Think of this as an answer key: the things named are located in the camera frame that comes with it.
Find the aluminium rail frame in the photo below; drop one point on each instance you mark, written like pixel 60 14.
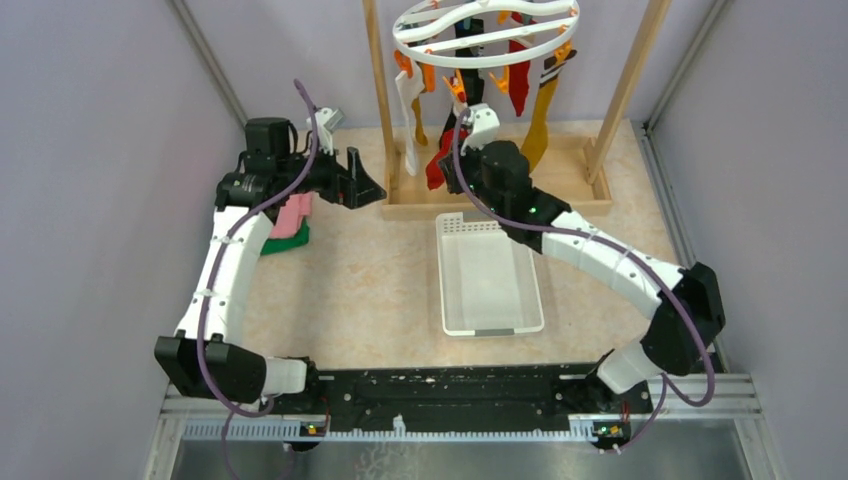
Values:
pixel 697 397

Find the red sock white cuff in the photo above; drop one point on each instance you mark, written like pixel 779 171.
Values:
pixel 435 177

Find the pink folded towel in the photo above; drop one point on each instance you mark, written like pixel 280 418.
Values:
pixel 292 215

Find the white plastic basket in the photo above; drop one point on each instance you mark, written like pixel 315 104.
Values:
pixel 488 284

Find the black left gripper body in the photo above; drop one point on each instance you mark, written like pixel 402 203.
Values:
pixel 330 185

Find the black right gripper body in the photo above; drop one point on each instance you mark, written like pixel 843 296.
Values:
pixel 473 168

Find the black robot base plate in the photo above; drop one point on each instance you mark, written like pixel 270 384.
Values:
pixel 454 400

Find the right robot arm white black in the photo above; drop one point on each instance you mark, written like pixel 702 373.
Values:
pixel 683 305

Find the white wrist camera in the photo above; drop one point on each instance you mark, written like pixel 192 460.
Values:
pixel 483 125
pixel 324 123

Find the mustard yellow sock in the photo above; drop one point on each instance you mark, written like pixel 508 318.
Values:
pixel 419 130
pixel 536 140

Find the white round clip hanger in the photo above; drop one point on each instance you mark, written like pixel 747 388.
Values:
pixel 484 34

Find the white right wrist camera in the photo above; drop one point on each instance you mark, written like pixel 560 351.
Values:
pixel 483 125

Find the green folded towel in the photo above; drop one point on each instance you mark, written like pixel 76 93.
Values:
pixel 280 245

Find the wooden hanger stand frame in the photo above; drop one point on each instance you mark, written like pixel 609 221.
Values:
pixel 467 114

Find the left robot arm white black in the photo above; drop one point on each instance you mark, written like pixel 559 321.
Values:
pixel 203 358

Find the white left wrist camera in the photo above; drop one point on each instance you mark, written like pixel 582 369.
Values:
pixel 324 123

